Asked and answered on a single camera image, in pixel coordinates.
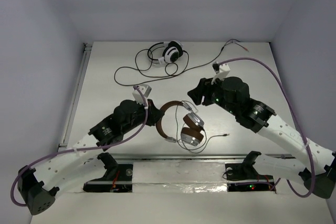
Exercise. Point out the white black headphones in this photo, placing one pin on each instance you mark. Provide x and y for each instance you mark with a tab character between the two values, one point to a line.
173	50

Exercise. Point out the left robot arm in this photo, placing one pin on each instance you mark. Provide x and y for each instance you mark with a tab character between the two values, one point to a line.
42	181

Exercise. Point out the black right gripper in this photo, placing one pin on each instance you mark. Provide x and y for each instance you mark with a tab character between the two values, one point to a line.
203	87

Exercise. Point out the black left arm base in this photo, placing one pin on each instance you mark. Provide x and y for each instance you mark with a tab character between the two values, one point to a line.
116	179

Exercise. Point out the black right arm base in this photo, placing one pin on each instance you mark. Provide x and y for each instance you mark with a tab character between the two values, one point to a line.
242	177

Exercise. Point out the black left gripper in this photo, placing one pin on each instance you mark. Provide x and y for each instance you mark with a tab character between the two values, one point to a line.
151	112

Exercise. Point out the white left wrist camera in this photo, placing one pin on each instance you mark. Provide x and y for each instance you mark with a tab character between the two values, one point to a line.
141	93

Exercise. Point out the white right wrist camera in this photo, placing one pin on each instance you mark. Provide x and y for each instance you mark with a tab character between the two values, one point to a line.
221	71

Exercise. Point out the aluminium rail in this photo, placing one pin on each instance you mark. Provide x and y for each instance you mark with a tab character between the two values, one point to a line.
171	157

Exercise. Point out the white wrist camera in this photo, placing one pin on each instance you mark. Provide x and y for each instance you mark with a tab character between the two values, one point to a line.
221	71
141	93

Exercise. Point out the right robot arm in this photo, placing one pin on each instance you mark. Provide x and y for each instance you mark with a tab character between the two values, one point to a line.
312	166

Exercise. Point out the brown silver headphones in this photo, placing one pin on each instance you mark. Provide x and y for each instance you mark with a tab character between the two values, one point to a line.
191	133

